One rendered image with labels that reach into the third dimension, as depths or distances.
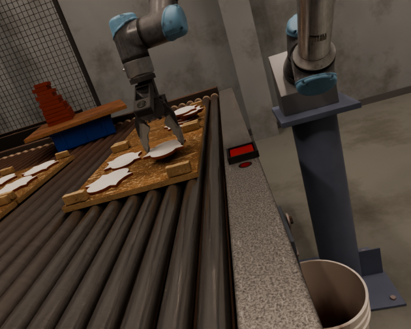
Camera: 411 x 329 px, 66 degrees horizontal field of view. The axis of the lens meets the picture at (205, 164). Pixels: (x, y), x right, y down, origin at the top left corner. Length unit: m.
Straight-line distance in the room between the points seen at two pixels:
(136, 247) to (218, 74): 3.46
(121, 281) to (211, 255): 0.14
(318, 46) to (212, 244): 0.61
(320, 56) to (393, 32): 3.38
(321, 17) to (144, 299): 0.70
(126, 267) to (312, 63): 0.71
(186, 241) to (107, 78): 3.75
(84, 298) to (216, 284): 0.20
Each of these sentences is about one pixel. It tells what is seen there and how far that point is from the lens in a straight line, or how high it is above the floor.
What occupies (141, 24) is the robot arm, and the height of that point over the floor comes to 1.28.
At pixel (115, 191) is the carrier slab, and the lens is 0.80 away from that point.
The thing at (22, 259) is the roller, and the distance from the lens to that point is 0.74.
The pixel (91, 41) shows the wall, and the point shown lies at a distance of 4.21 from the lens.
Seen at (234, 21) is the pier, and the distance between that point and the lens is 3.61.
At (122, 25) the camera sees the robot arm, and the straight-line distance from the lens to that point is 0.87.
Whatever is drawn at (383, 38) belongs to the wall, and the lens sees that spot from 4.26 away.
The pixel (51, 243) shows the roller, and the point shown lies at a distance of 0.74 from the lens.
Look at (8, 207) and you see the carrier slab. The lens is 1.09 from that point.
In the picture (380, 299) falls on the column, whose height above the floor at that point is 0.01.
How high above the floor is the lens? 1.19
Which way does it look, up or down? 20 degrees down
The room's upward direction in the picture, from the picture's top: 18 degrees counter-clockwise
